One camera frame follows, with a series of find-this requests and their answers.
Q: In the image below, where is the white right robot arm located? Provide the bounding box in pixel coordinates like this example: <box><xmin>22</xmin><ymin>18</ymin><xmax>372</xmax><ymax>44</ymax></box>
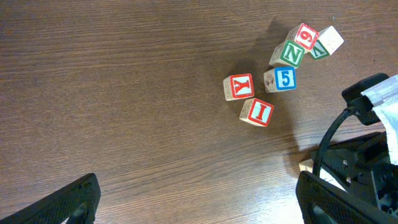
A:
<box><xmin>315</xmin><ymin>73</ymin><xmax>397</xmax><ymax>217</ymax></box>

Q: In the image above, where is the plain picture wooden block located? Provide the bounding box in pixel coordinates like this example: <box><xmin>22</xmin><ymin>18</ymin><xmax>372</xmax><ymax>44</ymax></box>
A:
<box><xmin>299</xmin><ymin>159</ymin><xmax>313</xmax><ymax>172</ymax></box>

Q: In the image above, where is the blue 5 wooden block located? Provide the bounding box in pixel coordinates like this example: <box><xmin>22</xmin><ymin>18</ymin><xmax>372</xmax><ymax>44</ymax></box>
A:
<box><xmin>263</xmin><ymin>67</ymin><xmax>297</xmax><ymax>93</ymax></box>

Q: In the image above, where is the red 6 wooden block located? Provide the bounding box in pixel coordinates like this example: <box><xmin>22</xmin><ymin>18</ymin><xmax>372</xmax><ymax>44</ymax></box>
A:
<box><xmin>286</xmin><ymin>23</ymin><xmax>320</xmax><ymax>53</ymax></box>

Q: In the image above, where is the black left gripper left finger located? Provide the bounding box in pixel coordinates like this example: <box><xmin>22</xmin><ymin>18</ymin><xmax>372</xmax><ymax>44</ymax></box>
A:
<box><xmin>1</xmin><ymin>173</ymin><xmax>101</xmax><ymax>224</ymax></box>

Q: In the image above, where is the red Y wooden block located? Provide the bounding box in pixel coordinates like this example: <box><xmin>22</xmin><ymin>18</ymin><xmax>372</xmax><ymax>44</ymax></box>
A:
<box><xmin>223</xmin><ymin>73</ymin><xmax>254</xmax><ymax>101</ymax></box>

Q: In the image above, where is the plain top wooden block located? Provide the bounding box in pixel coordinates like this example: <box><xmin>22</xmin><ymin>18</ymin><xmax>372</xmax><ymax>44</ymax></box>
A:
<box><xmin>310</xmin><ymin>26</ymin><xmax>344</xmax><ymax>60</ymax></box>

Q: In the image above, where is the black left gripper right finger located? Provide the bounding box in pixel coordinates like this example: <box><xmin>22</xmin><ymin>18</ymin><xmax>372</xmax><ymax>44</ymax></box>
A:
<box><xmin>295</xmin><ymin>171</ymin><xmax>397</xmax><ymax>224</ymax></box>

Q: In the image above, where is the green N wooden block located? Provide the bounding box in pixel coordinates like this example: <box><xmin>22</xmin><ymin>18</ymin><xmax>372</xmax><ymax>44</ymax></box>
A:
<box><xmin>269</xmin><ymin>40</ymin><xmax>305</xmax><ymax>68</ymax></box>

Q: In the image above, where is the red I wooden block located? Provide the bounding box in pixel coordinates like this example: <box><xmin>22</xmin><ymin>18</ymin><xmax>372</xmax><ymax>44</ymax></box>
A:
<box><xmin>239</xmin><ymin>98</ymin><xmax>274</xmax><ymax>127</ymax></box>

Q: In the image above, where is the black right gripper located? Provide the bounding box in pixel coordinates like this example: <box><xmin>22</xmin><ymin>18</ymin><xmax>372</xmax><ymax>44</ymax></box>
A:
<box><xmin>322</xmin><ymin>132</ymin><xmax>397</xmax><ymax>215</ymax></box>

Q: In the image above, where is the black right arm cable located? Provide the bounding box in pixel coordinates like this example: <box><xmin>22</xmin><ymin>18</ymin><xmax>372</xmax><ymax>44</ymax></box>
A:
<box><xmin>312</xmin><ymin>107</ymin><xmax>357</xmax><ymax>177</ymax></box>

